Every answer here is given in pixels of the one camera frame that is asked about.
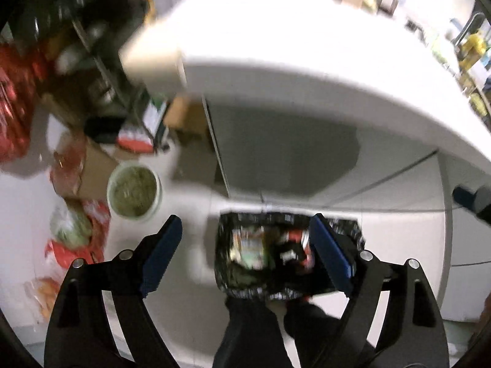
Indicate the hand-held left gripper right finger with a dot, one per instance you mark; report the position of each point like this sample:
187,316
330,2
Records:
332,253

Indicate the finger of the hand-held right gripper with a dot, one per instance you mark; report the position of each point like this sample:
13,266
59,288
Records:
466,197

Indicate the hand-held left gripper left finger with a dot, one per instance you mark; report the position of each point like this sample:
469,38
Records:
161,253

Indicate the trash bin with black bag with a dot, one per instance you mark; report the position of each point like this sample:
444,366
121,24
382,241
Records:
261,253

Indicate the white bowl with green food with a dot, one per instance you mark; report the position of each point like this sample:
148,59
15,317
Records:
134,191

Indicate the red printed plastic bag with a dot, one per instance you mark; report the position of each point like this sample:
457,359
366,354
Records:
96,214

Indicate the bag of green vegetables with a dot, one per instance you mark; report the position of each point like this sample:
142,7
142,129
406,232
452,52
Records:
71,226

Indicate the olive green cloth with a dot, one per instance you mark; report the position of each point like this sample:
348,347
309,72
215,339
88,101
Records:
481,103

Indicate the white base cabinet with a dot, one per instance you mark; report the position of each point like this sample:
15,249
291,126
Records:
307,153

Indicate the brown cardboard box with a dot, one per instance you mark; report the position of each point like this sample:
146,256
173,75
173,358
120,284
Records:
96,165

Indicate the red and white box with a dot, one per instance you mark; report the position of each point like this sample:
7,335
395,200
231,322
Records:
134,142

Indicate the person's black pants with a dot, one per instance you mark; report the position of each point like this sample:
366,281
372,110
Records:
253,337

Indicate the orange plastic bag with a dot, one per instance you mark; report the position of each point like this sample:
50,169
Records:
42,295

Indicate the yellow dish soap bottle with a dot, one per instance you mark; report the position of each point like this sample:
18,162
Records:
473,48

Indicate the steel faucet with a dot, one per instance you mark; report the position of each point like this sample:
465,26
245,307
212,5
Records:
472,19

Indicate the black metal shelf rack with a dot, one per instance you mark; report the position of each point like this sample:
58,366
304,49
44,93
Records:
38,15

